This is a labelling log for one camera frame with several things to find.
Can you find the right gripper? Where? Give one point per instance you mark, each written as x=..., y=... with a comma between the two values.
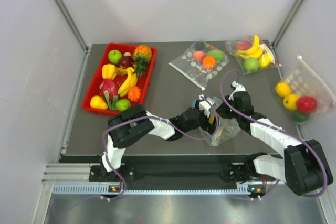
x=222, y=112

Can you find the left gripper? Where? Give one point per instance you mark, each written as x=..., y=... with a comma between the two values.
x=210, y=128

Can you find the blue zip top bag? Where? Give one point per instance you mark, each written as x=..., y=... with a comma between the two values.
x=229, y=128

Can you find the small orange pumpkin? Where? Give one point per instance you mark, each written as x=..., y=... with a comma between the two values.
x=134, y=94

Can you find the toy pineapple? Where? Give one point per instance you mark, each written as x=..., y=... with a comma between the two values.
x=142, y=56

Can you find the yellow lemon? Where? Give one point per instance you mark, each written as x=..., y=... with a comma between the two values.
x=211, y=120

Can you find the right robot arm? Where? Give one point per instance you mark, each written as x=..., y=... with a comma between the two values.
x=303, y=165

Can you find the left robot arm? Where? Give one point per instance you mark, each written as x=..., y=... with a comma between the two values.
x=128, y=127

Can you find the zip bag with bananas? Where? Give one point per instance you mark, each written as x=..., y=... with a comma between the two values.
x=252, y=54

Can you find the dotted zip bag with fruit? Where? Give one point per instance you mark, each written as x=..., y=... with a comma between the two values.
x=200, y=63

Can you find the dotted bag with lemons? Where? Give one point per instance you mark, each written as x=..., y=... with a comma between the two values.
x=303, y=94

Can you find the yellow banana bunch in bin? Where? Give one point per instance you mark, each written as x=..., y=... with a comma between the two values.
x=131, y=80

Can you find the dark red mangosteen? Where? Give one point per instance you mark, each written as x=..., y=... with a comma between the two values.
x=126, y=61

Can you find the pink dragon fruit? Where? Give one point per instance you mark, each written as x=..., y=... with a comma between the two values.
x=108, y=90

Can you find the yellow bell pepper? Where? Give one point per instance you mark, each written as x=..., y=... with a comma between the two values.
x=109, y=71

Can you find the green apple in bin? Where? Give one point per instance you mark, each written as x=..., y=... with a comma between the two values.
x=114, y=56

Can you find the yellow pear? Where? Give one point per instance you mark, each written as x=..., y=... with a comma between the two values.
x=97, y=102

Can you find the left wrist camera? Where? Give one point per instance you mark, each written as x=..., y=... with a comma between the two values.
x=206, y=105

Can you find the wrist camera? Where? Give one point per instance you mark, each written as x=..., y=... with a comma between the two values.
x=206, y=105
x=237, y=87

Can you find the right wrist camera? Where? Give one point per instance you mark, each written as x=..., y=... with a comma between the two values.
x=237, y=87

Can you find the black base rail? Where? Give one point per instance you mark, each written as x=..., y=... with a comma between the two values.
x=228, y=168

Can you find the grey cable duct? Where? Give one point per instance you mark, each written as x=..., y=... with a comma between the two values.
x=105, y=189

